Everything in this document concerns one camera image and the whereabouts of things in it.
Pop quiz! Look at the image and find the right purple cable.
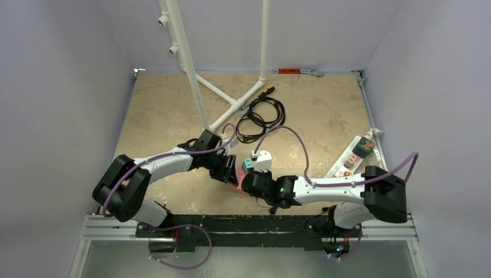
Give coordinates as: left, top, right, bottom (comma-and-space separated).
253, 125, 419, 262

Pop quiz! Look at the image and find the teal plug adapter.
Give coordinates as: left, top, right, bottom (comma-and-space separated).
242, 158, 254, 173

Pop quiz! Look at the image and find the white orange plug on strip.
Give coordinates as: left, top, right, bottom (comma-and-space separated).
334, 169, 353, 178

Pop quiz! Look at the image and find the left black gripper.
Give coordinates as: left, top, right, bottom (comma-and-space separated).
203, 151, 237, 185

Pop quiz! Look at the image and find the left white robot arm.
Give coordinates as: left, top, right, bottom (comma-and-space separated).
92, 130, 238, 237

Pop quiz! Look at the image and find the red adjustable wrench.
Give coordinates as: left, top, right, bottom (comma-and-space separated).
273, 68, 324, 77

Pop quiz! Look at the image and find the small silver wrench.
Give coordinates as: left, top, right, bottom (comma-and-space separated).
234, 108, 249, 120

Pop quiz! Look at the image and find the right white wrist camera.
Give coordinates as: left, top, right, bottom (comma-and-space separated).
251, 149, 272, 173

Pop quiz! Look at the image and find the white power strip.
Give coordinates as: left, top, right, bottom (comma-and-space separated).
324, 128, 383, 178

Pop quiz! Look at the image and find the green plug adapter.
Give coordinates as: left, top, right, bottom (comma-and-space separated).
352, 137, 376, 159

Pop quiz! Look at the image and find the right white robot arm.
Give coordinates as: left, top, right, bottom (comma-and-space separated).
240, 166, 408, 236

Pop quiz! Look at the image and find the pink power socket block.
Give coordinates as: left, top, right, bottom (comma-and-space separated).
228, 170, 247, 194

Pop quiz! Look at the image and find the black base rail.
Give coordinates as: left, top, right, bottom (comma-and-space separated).
135, 214, 361, 254

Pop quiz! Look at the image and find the black plug adapter with cable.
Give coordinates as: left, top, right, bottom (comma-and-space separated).
255, 197, 277, 215

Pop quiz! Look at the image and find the coiled black cable bundle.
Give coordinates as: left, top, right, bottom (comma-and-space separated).
234, 96, 287, 144

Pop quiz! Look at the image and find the white PVC pipe frame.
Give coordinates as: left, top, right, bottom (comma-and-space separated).
157, 1, 272, 131

